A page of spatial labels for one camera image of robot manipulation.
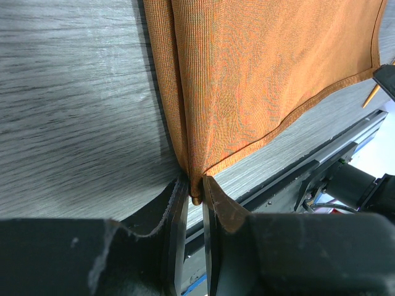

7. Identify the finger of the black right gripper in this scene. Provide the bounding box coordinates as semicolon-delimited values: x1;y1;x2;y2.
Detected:
373;64;395;101

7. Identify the orange satin napkin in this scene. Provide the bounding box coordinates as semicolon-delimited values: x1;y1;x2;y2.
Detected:
144;1;387;205

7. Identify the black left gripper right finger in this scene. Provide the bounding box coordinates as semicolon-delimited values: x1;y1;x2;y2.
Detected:
203;176;394;295

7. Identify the orange plastic spoon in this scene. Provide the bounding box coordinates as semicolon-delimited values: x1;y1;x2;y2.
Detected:
362;84;380;108

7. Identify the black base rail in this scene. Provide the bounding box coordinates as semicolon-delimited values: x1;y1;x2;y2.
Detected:
181;107;389;278

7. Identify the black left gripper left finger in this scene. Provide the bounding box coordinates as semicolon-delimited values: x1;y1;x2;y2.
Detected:
1;178;189;295

